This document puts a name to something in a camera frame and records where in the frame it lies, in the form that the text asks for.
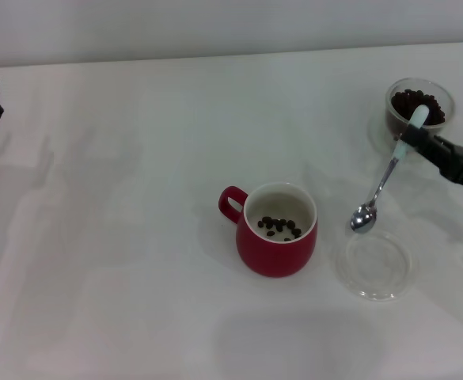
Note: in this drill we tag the red ceramic mug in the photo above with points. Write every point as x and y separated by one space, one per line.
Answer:
274 257

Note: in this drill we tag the clear glass saucer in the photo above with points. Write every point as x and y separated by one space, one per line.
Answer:
377 269
377 139

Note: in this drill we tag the coffee beans in mug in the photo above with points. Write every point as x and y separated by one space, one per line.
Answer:
280 226

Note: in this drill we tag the coffee beans pile in glass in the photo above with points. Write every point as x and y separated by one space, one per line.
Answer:
403 103

